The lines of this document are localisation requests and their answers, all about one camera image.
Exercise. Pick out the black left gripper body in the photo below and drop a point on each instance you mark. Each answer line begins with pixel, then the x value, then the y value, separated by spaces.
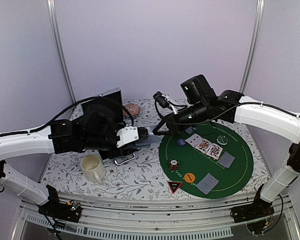
pixel 120 153

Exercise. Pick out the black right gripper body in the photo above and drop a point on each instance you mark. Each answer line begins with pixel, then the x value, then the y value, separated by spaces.
pixel 177 126

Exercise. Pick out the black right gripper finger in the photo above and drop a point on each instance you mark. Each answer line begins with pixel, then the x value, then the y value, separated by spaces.
pixel 164 133
pixel 163 125

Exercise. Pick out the blue playing card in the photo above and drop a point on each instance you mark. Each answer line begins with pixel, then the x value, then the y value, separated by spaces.
pixel 210 182
pixel 191 130
pixel 201 186

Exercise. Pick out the purple small blind button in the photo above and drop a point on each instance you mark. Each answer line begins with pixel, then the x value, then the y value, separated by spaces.
pixel 181 142

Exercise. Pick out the red black poker chip stack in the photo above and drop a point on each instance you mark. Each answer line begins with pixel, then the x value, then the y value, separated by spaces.
pixel 173 165

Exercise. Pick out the face-up court card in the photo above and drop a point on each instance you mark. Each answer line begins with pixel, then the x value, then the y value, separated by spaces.
pixel 214 151
pixel 203 146

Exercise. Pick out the orange big blind button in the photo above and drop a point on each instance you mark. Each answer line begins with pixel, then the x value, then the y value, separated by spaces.
pixel 189 178

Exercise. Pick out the face-down card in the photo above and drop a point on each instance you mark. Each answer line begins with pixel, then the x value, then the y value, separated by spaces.
pixel 226 160

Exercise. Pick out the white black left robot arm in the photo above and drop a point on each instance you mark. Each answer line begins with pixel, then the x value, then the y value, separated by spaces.
pixel 59 135

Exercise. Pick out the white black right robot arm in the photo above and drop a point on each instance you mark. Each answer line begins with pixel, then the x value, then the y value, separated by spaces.
pixel 235 107

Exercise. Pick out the white floral tablecloth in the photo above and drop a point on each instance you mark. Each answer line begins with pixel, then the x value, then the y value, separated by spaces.
pixel 140 179

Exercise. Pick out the cream ceramic mug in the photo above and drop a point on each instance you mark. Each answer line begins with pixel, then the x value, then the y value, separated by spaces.
pixel 93 168

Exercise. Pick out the clear glass dealer button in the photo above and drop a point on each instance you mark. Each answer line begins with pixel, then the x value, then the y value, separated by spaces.
pixel 222 140

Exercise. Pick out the green round poker mat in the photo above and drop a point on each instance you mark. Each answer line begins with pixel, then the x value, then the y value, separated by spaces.
pixel 189 166

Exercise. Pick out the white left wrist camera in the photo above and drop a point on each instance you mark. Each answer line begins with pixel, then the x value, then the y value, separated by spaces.
pixel 127 135

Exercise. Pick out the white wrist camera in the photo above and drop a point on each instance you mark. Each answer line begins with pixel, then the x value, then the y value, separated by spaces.
pixel 127 135
pixel 164 101

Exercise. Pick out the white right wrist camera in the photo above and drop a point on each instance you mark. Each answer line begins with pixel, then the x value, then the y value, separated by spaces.
pixel 164 101

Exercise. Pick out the aluminium frame rail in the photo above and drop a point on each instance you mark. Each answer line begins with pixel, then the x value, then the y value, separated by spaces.
pixel 175 219

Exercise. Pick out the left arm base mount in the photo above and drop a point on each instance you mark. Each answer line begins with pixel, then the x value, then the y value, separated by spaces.
pixel 70 211

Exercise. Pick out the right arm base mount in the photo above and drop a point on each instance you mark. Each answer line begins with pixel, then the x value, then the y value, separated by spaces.
pixel 252 211

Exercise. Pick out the right aluminium post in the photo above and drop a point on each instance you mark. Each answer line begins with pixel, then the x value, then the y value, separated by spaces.
pixel 257 24

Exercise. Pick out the aluminium post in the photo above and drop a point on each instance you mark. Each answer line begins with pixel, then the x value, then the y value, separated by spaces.
pixel 257 24
pixel 52 13

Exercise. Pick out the left aluminium post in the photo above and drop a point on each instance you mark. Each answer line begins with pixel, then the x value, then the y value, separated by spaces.
pixel 52 13

